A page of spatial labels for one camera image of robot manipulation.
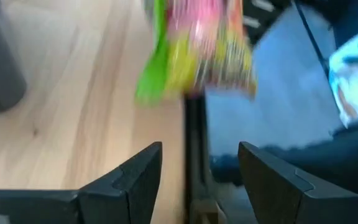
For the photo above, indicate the green Maruchan noodle pack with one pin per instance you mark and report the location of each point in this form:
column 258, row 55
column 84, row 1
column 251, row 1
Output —
column 191, row 46

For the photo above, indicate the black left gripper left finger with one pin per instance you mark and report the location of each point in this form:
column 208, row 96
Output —
column 110, row 202

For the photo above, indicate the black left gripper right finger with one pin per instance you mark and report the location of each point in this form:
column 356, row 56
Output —
column 291, row 202

